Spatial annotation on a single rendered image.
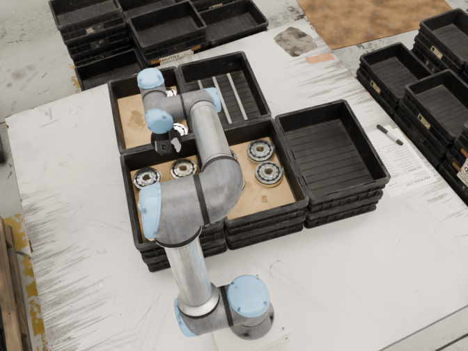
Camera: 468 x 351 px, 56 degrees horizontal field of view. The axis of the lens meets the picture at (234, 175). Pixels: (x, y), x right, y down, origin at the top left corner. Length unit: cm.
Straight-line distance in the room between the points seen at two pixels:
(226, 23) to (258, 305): 216
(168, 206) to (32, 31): 323
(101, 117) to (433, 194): 148
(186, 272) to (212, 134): 35
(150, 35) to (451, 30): 187
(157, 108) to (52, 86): 227
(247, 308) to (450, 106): 182
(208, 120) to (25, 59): 277
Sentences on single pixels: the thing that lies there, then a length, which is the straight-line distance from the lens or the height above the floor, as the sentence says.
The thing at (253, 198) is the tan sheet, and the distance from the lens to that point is 161.
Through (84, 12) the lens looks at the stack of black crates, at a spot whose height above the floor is 49.
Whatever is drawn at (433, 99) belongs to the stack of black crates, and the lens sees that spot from 271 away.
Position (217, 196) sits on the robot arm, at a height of 142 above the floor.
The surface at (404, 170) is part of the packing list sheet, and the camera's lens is 193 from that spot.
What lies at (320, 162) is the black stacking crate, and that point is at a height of 83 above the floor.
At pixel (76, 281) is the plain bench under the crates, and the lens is 174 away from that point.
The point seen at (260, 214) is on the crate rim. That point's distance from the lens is 147.
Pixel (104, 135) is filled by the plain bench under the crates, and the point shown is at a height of 70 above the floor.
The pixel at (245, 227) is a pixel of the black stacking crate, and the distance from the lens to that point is 154.
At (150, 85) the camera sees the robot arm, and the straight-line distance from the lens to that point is 132.
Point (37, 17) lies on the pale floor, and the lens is 419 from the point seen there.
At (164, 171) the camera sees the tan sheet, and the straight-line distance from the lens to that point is 172.
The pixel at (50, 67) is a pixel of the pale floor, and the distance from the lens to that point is 365.
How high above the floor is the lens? 222
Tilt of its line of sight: 56 degrees down
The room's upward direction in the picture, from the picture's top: 5 degrees counter-clockwise
